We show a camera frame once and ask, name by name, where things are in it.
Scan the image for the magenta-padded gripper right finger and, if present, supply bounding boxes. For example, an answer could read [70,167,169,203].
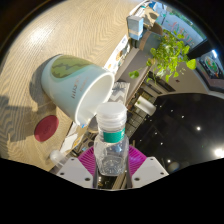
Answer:
[124,145,170,189]

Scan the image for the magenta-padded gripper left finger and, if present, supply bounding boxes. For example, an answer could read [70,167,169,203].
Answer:
[55,145,99,189]

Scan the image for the clear plastic water bottle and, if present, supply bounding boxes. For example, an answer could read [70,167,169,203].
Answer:
[93,101,130,177]

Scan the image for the white paper napkin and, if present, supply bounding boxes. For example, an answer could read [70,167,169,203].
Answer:
[60,131,79,154]

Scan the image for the flat round red coaster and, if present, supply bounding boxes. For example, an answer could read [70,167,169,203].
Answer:
[33,114,60,143]

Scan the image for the group of ceiling lights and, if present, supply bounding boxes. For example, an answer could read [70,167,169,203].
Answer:
[159,106,224,161]

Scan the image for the pale green ceramic cup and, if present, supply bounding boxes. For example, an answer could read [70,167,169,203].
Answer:
[40,54,116,127]

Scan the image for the green potted plant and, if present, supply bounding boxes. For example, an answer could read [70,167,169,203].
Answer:
[128,29,198,84]

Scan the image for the round colourful window sticker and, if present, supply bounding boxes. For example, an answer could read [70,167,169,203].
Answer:
[203,54,223,79]

